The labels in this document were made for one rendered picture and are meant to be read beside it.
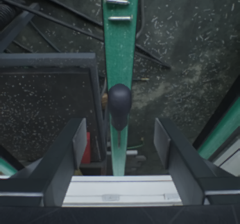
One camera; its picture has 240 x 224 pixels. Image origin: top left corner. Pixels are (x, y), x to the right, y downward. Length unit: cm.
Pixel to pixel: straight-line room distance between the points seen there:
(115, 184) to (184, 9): 99
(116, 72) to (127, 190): 43
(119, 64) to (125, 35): 4
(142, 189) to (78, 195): 20
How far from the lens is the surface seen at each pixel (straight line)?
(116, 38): 20
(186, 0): 115
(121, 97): 21
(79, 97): 67
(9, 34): 86
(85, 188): 59
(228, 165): 53
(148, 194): 59
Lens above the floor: 105
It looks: 42 degrees down
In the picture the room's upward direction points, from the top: 179 degrees clockwise
